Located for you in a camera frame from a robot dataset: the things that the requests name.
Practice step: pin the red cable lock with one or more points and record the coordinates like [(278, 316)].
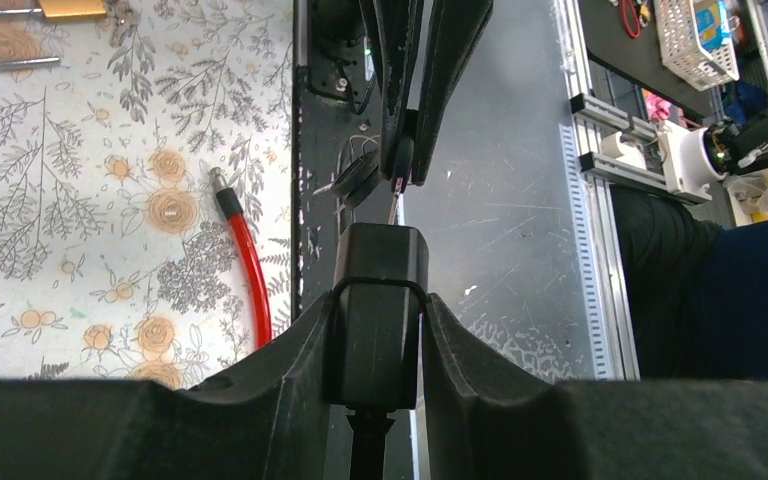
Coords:
[(232, 209)]

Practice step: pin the white plastic basket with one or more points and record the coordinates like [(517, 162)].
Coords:
[(681, 52)]

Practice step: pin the aluminium frame rail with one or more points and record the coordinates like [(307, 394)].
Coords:
[(606, 304)]

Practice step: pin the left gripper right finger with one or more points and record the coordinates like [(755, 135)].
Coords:
[(489, 419)]

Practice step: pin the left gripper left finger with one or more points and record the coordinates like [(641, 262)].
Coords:
[(263, 418)]

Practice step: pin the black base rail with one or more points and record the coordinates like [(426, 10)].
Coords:
[(335, 117)]

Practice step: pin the black padlock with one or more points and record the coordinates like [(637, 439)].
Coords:
[(372, 347)]

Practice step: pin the blue box in basket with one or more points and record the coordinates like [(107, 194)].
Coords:
[(712, 23)]

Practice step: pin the person in dark shirt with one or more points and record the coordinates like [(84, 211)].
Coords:
[(698, 292)]

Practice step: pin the black-headed key pair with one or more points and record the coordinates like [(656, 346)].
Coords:
[(359, 171)]

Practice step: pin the brass padlock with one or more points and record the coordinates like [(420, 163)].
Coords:
[(20, 49)]

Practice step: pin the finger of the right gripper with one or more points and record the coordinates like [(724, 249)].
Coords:
[(454, 30), (393, 27)]

